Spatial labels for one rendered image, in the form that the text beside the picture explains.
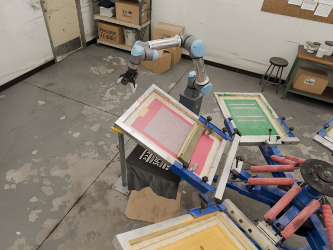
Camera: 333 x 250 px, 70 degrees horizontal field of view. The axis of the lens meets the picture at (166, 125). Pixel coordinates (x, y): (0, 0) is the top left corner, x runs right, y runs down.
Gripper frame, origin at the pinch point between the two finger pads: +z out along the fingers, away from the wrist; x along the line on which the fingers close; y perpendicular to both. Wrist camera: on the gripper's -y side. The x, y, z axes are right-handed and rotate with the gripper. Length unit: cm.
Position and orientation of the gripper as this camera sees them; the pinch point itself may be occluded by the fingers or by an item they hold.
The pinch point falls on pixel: (125, 89)
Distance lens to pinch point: 182.4
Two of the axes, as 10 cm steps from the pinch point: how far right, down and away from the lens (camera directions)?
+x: -8.5, -5.3, 0.6
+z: -3.4, 6.3, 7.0
